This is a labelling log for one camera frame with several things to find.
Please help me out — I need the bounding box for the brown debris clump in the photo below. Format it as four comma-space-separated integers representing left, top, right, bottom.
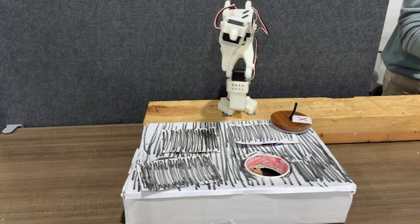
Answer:
251, 167, 274, 177

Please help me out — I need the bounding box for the round wooden lid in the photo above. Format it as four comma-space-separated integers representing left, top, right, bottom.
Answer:
270, 110, 312, 134

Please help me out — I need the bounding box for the scribbled paper sheet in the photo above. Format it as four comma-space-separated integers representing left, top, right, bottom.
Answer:
228, 121, 300, 145
159, 127, 221, 154
136, 154, 224, 192

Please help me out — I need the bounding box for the white paper with red cross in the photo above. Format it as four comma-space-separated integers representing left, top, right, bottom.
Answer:
291, 115, 313, 125

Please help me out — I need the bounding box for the grey felt partition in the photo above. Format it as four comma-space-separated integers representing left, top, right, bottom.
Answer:
0, 0, 393, 130

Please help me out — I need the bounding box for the light wooden plank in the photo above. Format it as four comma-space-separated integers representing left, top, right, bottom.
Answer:
143, 95, 420, 145

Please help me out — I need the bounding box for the person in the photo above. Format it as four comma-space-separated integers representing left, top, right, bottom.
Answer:
381, 0, 420, 97

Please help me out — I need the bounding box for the white box with black scribbles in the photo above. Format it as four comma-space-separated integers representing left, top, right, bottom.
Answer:
120, 120, 358, 224

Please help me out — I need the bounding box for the red white black servo cable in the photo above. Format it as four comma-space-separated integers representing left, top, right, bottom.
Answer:
213, 3, 270, 83

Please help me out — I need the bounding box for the black loop handle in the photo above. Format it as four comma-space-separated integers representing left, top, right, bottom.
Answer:
289, 102, 299, 122

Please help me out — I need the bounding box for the red-lined hole ring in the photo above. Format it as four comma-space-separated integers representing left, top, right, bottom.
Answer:
243, 152, 292, 180

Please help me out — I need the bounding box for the grey metal bracket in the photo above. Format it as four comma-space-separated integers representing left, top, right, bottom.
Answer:
1, 123, 25, 135

